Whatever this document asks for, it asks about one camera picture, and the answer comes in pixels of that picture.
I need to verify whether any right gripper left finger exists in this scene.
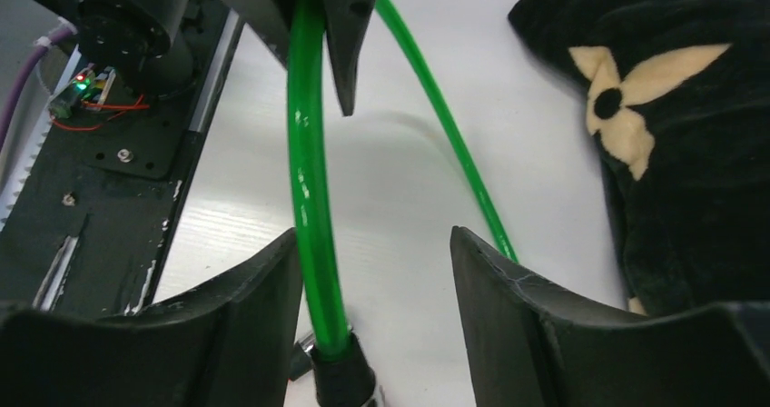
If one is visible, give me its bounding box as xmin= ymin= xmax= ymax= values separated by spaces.
xmin=1 ymin=230 xmax=302 ymax=406

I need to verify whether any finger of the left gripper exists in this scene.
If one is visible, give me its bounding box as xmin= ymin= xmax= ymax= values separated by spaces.
xmin=198 ymin=0 xmax=302 ymax=72
xmin=321 ymin=0 xmax=376 ymax=116

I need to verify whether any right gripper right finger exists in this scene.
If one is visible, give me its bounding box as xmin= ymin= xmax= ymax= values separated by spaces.
xmin=450 ymin=226 xmax=769 ymax=406

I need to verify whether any green cable lock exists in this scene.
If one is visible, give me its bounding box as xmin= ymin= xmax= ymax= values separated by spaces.
xmin=287 ymin=0 xmax=517 ymax=406

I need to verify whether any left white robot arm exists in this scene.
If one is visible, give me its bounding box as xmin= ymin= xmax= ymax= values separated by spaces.
xmin=34 ymin=0 xmax=376 ymax=116

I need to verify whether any black floral pillow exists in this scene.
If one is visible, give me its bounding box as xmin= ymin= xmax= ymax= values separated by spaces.
xmin=508 ymin=0 xmax=769 ymax=316

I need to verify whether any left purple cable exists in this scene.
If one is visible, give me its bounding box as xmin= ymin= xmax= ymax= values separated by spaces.
xmin=0 ymin=25 xmax=76 ymax=153

